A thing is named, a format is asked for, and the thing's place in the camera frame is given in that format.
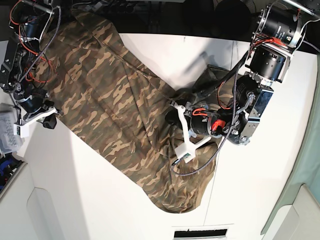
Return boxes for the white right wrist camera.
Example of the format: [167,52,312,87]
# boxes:
[13,122,30,138]

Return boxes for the camouflage t-shirt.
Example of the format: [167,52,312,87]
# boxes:
[36,9,220,214]

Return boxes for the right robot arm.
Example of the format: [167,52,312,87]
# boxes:
[0,0,62,135]

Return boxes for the blue items in bin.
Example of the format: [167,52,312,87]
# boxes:
[0,153,23,191]

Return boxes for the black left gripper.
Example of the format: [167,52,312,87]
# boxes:
[165,100,225,139]

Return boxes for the white slotted vent plate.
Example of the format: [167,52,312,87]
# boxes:
[172,224,234,240]

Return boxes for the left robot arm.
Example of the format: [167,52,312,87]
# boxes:
[165,0,320,145]

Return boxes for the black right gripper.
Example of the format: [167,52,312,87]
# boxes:
[14,92,62,130]

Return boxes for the clear plastic parts box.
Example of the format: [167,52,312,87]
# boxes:
[0,103,23,155]

